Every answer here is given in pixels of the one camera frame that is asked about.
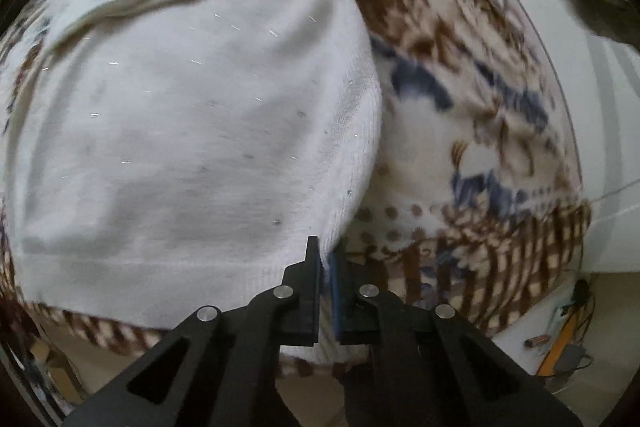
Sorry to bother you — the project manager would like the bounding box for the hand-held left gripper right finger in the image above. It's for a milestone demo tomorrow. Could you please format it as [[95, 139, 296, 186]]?
[[328, 252, 584, 427]]

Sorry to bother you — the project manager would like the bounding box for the white knit sweater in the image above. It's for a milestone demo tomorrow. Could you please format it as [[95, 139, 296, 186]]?
[[2, 0, 386, 365]]

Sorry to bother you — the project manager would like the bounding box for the cardboard box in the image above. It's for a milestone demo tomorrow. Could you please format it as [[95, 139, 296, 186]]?
[[24, 337, 87, 409]]

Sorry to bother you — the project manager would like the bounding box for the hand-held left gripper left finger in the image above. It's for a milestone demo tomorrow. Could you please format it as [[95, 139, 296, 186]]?
[[62, 236, 321, 427]]

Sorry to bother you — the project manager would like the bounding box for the brown and blue printed blanket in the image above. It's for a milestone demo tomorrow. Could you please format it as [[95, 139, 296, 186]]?
[[0, 0, 594, 383]]

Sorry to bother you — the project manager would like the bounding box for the black cable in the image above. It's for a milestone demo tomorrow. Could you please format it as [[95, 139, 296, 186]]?
[[564, 278, 597, 379]]

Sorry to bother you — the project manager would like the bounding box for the orange tool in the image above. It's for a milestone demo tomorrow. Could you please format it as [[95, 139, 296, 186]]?
[[537, 307, 586, 376]]

